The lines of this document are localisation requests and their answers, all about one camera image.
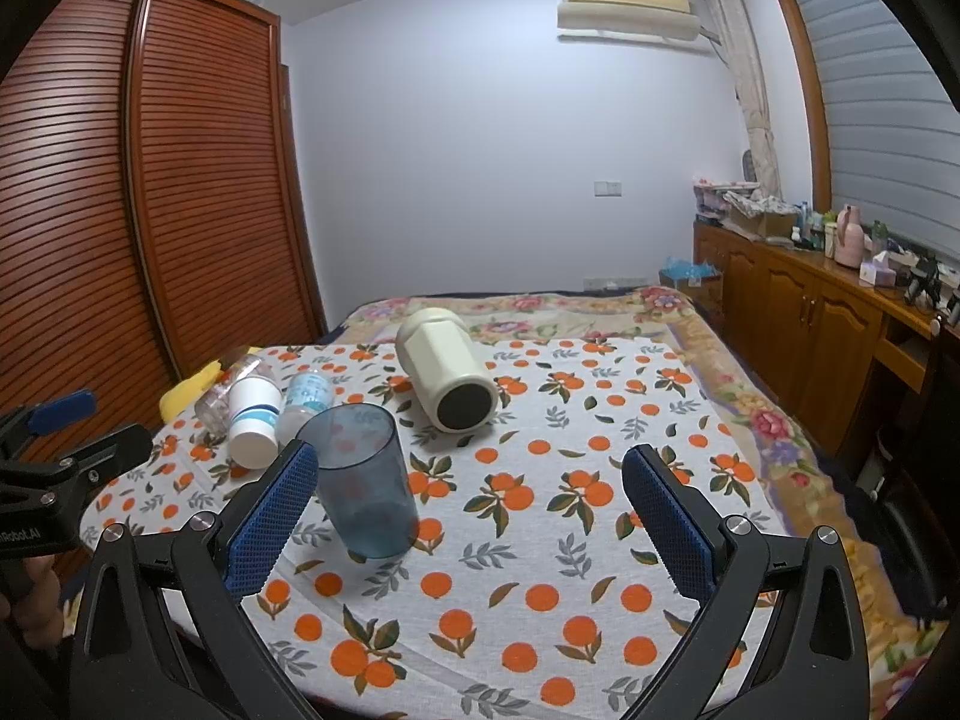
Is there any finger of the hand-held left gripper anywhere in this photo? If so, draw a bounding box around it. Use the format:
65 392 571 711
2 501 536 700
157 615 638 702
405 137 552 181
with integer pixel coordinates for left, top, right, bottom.
45 423 155 487
0 388 99 460

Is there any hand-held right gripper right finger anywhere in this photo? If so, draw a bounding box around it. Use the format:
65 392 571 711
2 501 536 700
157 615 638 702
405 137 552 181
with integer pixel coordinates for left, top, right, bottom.
621 443 872 720

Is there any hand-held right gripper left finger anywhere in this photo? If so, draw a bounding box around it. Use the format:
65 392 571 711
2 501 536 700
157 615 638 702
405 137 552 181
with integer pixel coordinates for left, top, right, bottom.
71 439 325 720

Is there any cream cup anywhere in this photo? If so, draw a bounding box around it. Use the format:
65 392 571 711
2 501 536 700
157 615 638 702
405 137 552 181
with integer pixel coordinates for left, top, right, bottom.
395 307 500 435

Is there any translucent blue cup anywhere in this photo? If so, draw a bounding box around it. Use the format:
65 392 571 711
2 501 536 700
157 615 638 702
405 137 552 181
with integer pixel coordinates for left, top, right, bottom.
295 403 421 561

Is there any person's left hand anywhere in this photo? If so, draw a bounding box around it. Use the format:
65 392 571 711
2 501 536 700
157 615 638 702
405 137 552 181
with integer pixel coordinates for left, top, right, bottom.
11 553 67 650

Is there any yellow sponge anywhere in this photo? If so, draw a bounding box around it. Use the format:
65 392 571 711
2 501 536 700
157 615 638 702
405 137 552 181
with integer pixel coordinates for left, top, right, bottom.
160 360 226 422

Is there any white pill bottle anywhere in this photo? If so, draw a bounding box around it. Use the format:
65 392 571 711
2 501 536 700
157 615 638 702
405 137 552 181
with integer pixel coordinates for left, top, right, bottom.
227 377 285 469

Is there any clear plastic jar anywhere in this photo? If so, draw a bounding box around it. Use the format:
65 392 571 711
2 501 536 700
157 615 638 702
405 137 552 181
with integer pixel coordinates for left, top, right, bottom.
194 354 275 437

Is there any plastic bottle with blue label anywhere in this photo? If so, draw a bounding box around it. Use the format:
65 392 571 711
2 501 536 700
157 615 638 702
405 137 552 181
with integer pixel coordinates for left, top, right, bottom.
276 369 335 445

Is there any orange-print tablecloth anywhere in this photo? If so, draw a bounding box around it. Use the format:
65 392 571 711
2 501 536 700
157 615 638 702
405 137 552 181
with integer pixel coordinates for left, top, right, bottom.
79 340 820 720

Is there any floral blanket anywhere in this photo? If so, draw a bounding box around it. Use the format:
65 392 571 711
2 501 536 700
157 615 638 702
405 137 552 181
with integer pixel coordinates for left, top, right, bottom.
322 288 947 695

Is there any wooden slatted wardrobe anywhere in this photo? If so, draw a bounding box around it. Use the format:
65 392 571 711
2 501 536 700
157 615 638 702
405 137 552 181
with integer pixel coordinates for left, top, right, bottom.
0 0 332 467

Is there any black chair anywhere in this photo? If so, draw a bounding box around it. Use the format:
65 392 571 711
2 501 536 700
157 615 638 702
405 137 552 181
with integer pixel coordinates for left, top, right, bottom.
855 360 960 620

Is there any wooden sideboard cabinet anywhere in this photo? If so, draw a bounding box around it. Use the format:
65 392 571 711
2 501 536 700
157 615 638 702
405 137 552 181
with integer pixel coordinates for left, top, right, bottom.
691 220 960 460

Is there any blue plastic bag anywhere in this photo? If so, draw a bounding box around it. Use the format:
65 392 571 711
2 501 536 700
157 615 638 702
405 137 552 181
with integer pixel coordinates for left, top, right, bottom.
659 254 725 290

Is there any cardboard box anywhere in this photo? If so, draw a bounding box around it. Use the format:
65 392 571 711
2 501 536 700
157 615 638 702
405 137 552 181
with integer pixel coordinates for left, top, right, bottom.
723 191 800 242

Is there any stack of patterned boxes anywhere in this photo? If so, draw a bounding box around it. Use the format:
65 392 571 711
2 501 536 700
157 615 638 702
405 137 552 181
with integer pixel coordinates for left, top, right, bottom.
693 178 760 224

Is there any pink tissue box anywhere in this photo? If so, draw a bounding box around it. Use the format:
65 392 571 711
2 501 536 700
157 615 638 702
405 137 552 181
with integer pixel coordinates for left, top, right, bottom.
859 250 896 288

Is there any pink thermos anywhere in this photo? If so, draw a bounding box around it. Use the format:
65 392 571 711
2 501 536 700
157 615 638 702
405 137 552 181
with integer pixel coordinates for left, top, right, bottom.
834 203 864 269

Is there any patterned curtain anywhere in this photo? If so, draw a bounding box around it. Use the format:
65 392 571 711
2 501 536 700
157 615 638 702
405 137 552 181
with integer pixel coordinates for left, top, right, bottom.
697 0 785 200

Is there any grey window blind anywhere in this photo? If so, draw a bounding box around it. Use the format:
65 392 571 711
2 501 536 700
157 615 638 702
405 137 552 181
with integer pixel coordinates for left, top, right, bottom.
775 0 960 265

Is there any white air deflector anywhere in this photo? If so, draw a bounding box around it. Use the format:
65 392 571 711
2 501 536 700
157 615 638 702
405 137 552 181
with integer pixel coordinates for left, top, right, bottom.
556 1 703 43

